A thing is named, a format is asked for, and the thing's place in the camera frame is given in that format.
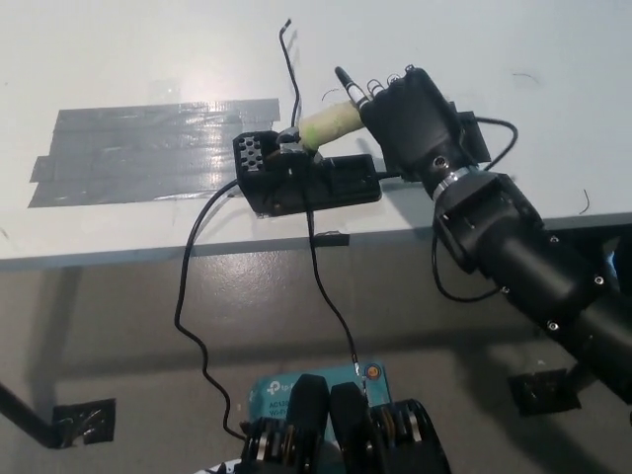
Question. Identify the grey duct tape patch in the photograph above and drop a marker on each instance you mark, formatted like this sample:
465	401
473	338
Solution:
138	158

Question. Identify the tape-wrapped soldering iron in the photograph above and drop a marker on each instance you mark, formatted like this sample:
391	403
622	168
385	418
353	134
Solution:
331	123

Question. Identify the black soldering station base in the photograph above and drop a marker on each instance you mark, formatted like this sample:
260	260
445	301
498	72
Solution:
345	190

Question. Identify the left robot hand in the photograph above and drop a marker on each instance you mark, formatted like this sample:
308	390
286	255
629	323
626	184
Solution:
224	466

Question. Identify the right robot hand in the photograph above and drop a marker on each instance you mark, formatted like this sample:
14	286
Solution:
415	128

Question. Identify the black floor tape patch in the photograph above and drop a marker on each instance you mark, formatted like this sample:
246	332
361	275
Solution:
84	424
538	390

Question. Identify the teal tp-link box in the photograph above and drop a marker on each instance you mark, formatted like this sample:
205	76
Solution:
276	392

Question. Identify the black tape square patch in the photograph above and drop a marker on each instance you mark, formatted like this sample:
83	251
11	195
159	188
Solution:
474	138

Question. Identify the small black tape strip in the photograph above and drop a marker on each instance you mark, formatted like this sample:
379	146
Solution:
331	240

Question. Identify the black table leg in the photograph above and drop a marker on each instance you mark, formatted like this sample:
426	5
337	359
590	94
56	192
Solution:
27	417

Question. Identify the black robot body blocks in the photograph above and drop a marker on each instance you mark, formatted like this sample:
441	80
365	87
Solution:
355	424

